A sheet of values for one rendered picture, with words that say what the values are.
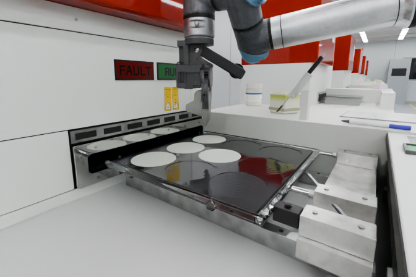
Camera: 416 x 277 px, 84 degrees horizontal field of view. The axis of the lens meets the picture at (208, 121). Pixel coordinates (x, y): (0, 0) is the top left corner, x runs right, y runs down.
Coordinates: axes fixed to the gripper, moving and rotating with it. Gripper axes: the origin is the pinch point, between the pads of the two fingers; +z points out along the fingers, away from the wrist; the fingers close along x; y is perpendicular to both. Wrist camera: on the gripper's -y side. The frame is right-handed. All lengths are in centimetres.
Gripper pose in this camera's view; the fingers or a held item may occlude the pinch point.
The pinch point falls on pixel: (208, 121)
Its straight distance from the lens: 59.5
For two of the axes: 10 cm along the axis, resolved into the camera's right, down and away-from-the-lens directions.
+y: -9.9, -0.2, 1.1
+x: -1.1, 1.8, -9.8
